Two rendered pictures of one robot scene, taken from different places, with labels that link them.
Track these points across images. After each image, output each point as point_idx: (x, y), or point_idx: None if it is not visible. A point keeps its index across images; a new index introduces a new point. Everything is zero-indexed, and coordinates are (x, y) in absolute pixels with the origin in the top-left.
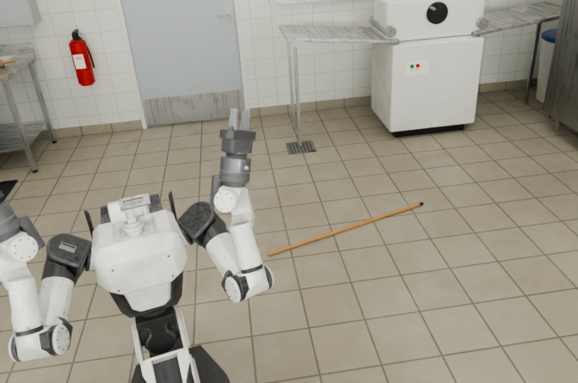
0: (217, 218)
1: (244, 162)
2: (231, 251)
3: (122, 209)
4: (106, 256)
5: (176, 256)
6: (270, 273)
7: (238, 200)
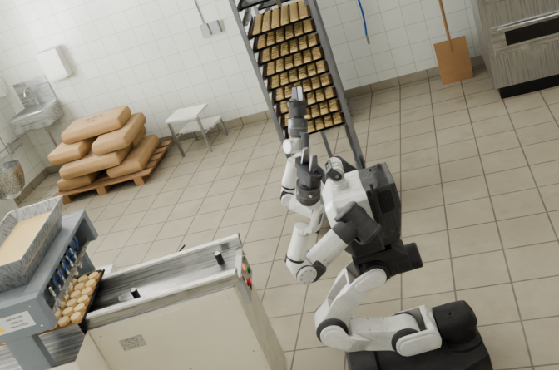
0: (348, 222)
1: (297, 188)
2: (319, 244)
3: (324, 165)
4: (324, 185)
5: (331, 220)
6: (298, 273)
7: (294, 208)
